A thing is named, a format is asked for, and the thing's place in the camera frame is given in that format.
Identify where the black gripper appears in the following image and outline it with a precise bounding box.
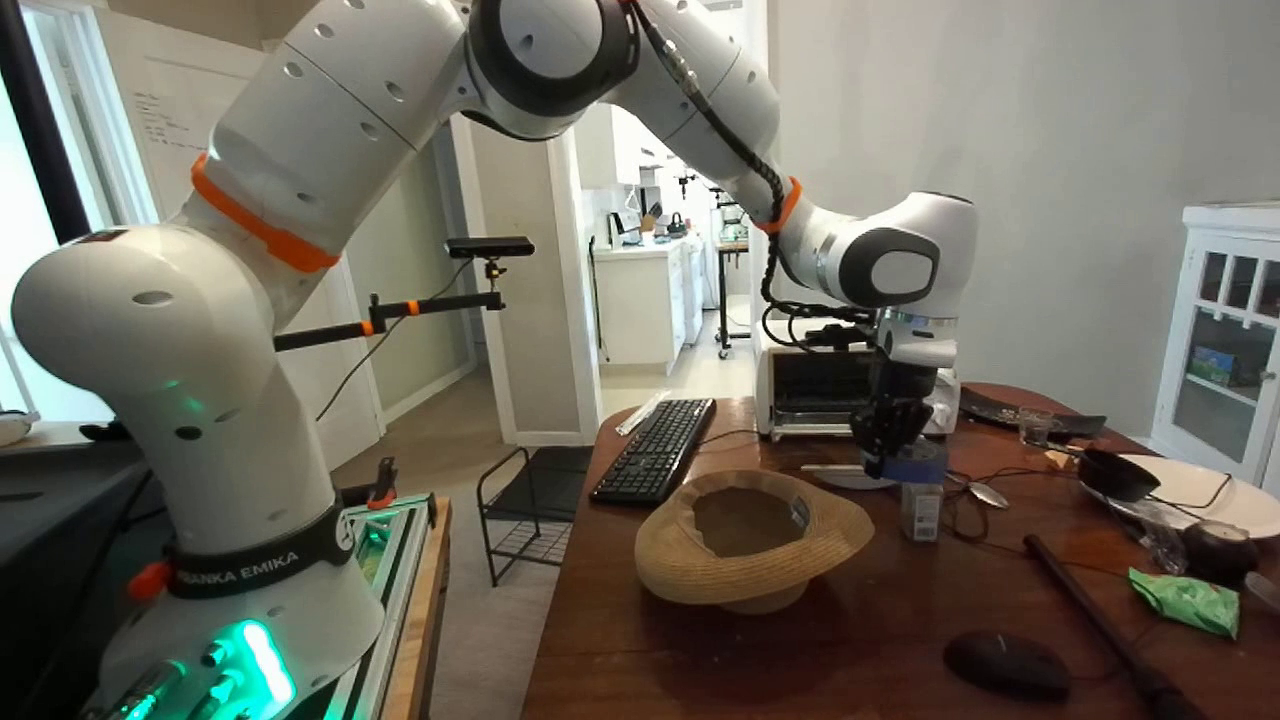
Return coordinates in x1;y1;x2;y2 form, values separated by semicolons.
850;360;945;486

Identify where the tan straw hat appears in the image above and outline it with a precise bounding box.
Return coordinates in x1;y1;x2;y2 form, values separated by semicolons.
627;466;882;622

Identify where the metal spoon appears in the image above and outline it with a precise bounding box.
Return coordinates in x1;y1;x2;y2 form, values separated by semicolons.
964;477;1015;515

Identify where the white toaster oven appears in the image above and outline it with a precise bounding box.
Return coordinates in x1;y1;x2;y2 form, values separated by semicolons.
749;318;969;443

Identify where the clear drinking glass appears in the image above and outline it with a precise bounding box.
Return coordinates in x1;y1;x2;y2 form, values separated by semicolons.
1015;408;1061;454

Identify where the black computer mouse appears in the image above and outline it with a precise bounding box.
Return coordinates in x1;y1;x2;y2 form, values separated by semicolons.
942;627;1075;710

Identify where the black computer keyboard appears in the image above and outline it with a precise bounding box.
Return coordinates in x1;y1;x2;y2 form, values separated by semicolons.
585;393;724;511

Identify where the long black stick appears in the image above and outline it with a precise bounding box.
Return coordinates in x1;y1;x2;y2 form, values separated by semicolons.
1022;528;1212;720

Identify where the green crumpled packet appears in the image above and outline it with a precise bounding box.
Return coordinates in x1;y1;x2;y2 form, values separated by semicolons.
1126;563;1245;646

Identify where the small black gadget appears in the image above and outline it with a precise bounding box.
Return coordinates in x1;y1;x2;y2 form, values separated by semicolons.
1176;522;1267;590

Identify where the white glass door cabinet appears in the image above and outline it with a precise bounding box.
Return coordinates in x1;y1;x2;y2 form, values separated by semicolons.
1148;199;1280;496

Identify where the black metal stool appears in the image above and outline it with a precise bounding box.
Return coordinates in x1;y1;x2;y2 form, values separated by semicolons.
474;443;599;594

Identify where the wooden workbench top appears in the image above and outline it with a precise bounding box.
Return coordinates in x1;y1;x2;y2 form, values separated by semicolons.
381;496;456;720

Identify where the whiteboard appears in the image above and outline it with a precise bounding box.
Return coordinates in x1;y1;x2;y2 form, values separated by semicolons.
94;9;392;474

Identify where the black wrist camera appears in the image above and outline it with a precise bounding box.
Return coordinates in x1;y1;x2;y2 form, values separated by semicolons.
761;318;887;360

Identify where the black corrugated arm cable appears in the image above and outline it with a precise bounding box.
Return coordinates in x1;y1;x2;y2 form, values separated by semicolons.
620;0;814;318

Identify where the black stereo camera bar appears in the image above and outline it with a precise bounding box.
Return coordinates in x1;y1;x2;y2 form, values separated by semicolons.
440;234;542;263

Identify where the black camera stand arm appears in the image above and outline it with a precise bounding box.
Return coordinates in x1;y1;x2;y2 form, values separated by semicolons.
268;255;511;360

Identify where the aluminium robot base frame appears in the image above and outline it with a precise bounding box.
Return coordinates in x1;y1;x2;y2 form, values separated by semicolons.
314;488;444;720

